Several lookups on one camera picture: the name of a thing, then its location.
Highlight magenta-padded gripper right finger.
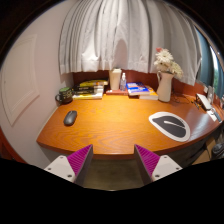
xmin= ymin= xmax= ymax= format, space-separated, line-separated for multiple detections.
xmin=134 ymin=144 xmax=183 ymax=186

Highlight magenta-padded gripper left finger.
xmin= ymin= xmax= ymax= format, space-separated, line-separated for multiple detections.
xmin=43 ymin=144 xmax=94 ymax=187

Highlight black computer mouse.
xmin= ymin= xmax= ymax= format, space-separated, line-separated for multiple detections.
xmin=63 ymin=110 xmax=78 ymax=127

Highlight white and grey mouse pad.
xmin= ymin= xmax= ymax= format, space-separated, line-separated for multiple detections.
xmin=148 ymin=111 xmax=191 ymax=143

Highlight white paper sheet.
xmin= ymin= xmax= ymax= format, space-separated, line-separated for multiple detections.
xmin=206 ymin=107 xmax=223 ymax=123

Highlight dark green mug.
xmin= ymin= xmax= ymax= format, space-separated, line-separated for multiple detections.
xmin=54 ymin=86 xmax=74 ymax=105

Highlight yellow and white book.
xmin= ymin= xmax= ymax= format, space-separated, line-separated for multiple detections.
xmin=72 ymin=92 xmax=104 ymax=100

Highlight white ceramic jug vase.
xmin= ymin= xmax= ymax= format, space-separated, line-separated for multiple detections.
xmin=156 ymin=70 xmax=175 ymax=103

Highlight blue book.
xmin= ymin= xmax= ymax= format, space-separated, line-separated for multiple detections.
xmin=126 ymin=82 xmax=150 ymax=97

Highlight flat red box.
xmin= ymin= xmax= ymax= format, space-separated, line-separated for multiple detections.
xmin=105 ymin=88 xmax=129 ymax=96

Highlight yellow and black book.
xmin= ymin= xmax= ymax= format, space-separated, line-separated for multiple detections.
xmin=79 ymin=79 xmax=109 ymax=88

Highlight clear sanitizer bottle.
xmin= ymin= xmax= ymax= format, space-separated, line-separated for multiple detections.
xmin=119 ymin=72 xmax=128 ymax=92

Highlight beige tissue container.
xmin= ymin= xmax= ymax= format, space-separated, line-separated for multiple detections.
xmin=109 ymin=68 xmax=123 ymax=91

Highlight cream and pink flowers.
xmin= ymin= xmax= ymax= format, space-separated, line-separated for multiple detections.
xmin=153 ymin=47 xmax=184 ymax=80

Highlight window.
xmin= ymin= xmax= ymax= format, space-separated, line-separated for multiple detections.
xmin=196 ymin=31 xmax=224 ymax=99

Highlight white curtain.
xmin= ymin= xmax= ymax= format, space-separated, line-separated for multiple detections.
xmin=58 ymin=0 xmax=203 ymax=86

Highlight black cable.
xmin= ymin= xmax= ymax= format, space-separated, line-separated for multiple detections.
xmin=171 ymin=89 xmax=201 ymax=108

